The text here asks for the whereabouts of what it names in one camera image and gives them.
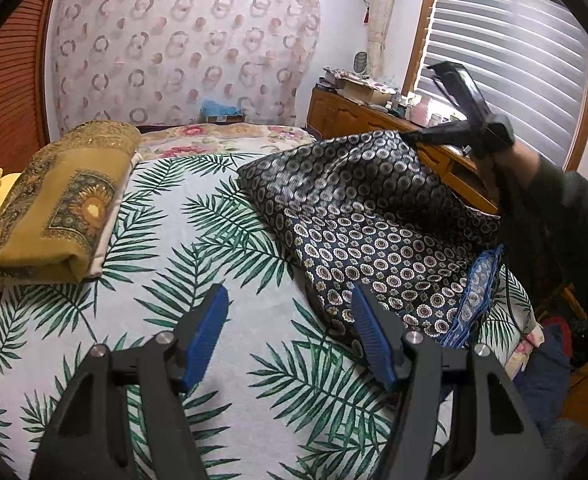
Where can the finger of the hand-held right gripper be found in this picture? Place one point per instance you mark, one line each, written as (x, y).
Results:
(473, 105)
(448, 135)

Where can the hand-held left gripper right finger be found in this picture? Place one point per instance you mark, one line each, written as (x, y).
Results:
(368, 320)

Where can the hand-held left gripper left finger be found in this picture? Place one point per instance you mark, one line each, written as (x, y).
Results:
(214, 310)

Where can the dark patterned garment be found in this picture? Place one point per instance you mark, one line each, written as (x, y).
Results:
(373, 240)

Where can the person's right forearm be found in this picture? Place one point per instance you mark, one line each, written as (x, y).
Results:
(563, 210)

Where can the pink container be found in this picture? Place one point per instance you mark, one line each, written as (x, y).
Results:
(423, 110)

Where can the palm leaf printed sheet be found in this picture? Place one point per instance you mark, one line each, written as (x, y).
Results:
(174, 260)

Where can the white window blind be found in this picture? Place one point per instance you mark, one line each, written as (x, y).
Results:
(513, 50)

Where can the cardboard box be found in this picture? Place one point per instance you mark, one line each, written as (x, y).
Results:
(366, 92)

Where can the wooden dresser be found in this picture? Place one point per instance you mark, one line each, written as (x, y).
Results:
(353, 120)

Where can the small round fan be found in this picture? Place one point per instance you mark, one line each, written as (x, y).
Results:
(360, 62)

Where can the floral printed cloth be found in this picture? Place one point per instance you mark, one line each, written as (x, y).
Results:
(346, 75)

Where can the lace curtain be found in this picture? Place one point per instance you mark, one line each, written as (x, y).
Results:
(381, 20)

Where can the red hanging tassel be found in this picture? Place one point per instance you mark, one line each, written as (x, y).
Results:
(368, 16)

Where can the dark blue cloth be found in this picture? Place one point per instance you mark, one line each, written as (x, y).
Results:
(543, 375)

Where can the folded mustard patterned blanket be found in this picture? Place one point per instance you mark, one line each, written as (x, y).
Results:
(64, 200)

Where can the teal cloth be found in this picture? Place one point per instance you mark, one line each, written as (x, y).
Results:
(221, 110)

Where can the wooden slatted panel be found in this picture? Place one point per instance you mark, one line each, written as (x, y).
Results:
(9, 85)

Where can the wooden window frame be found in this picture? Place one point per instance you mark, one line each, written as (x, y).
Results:
(416, 50)

